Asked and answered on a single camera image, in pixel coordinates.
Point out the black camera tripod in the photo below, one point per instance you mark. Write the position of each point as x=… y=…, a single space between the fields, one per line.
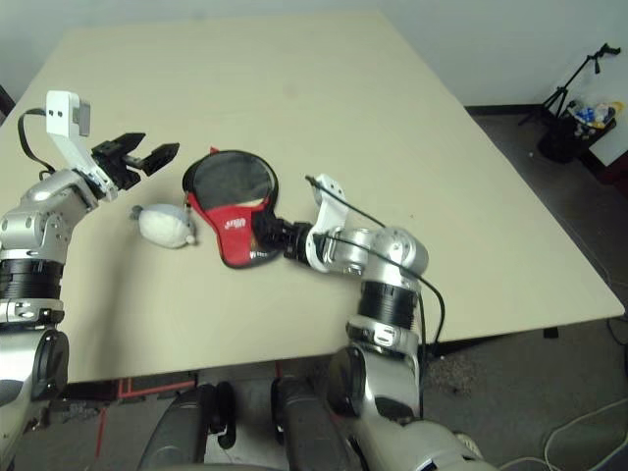
x=557 y=100

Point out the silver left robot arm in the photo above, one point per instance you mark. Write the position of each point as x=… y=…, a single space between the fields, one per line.
x=34 y=230

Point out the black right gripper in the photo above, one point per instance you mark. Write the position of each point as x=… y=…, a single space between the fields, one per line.
x=297 y=243

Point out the grey left robot leg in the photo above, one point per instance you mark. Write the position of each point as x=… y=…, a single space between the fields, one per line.
x=176 y=432

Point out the grey right robot leg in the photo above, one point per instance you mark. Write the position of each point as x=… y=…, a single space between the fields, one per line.
x=309 y=432

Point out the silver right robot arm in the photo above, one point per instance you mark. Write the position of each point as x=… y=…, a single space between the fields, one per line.
x=392 y=245

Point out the dark red box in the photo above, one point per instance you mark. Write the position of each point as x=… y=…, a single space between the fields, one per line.
x=613 y=175

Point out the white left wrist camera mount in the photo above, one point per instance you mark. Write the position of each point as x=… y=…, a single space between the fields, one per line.
x=61 y=115

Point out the white board panel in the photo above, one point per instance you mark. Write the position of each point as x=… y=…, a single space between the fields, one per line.
x=613 y=142

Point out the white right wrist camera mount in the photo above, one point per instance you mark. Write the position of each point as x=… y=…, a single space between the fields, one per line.
x=329 y=211

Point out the red black paddle case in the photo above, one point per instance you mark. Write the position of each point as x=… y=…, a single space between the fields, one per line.
x=235 y=240

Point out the red floor tape outline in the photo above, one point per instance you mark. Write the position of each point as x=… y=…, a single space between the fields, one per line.
x=125 y=387

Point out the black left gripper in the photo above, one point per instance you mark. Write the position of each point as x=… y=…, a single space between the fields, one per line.
x=122 y=169

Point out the pale grey plush toy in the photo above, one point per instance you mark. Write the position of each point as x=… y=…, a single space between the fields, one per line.
x=162 y=225

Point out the black table foot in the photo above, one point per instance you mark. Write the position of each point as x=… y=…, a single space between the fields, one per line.
x=551 y=332

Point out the plastic waste pile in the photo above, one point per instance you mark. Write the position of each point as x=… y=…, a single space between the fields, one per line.
x=593 y=113

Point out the black trash bin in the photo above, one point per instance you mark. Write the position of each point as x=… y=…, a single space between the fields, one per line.
x=559 y=142

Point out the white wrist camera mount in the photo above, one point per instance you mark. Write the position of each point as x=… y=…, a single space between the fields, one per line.
x=329 y=211
x=61 y=115

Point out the red floor tape strip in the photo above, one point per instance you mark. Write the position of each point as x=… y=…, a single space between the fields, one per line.
x=101 y=432

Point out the grey robot leg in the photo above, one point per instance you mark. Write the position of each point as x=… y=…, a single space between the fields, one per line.
x=309 y=432
x=176 y=432

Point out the black metal pole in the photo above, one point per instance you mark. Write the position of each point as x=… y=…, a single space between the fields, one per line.
x=4 y=100

